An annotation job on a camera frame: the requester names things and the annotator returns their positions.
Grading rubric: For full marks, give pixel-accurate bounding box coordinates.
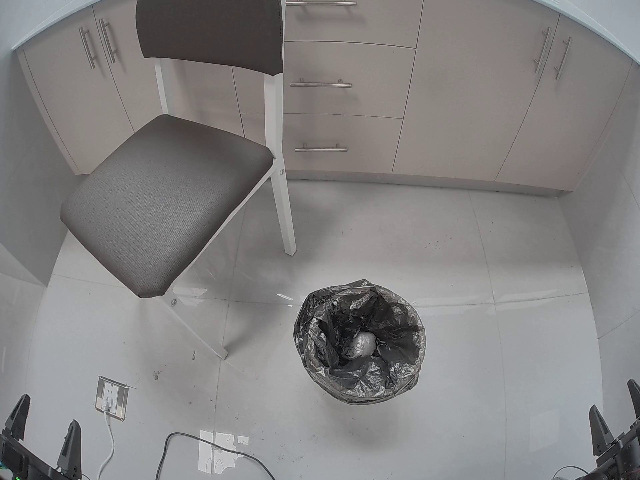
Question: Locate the beige cabinet with drawers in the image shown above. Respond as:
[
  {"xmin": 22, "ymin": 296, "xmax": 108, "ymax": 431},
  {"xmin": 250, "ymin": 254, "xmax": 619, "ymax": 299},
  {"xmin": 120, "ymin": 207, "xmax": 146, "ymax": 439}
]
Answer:
[{"xmin": 15, "ymin": 0, "xmax": 640, "ymax": 199}]

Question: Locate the white paper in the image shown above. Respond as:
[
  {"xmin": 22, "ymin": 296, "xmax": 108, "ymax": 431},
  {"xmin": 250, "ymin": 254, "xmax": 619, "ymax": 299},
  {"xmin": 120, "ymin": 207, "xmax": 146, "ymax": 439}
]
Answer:
[{"xmin": 341, "ymin": 331, "xmax": 377, "ymax": 360}]

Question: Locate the black cable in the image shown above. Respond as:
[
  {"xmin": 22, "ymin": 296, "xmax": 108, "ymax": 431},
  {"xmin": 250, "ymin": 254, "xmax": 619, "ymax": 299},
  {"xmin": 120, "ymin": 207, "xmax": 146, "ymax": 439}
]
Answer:
[{"xmin": 155, "ymin": 432, "xmax": 276, "ymax": 480}]

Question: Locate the grey white-framed chair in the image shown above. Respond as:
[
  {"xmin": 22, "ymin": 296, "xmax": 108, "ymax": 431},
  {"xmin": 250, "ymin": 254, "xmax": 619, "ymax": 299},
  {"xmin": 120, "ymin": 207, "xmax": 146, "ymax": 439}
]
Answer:
[{"xmin": 59, "ymin": 0, "xmax": 298, "ymax": 360}]

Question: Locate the white cable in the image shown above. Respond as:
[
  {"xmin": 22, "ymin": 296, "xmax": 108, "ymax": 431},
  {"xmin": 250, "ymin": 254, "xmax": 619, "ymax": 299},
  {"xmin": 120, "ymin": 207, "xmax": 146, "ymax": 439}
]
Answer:
[{"xmin": 96, "ymin": 400, "xmax": 119, "ymax": 480}]

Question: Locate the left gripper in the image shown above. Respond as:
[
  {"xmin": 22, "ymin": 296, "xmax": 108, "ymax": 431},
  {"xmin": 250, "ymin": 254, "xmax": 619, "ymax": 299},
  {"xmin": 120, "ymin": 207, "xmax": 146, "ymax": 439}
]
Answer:
[{"xmin": 0, "ymin": 393, "xmax": 83, "ymax": 480}]

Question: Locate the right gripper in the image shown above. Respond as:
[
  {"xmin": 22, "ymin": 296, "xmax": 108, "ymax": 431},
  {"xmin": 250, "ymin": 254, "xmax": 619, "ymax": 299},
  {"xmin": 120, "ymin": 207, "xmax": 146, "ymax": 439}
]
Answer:
[{"xmin": 584, "ymin": 378, "xmax": 640, "ymax": 480}]

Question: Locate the black plastic bag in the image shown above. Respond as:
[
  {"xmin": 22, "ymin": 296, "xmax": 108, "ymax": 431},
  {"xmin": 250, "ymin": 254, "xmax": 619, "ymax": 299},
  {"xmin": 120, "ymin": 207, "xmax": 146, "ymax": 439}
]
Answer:
[{"xmin": 293, "ymin": 279, "xmax": 427, "ymax": 407}]

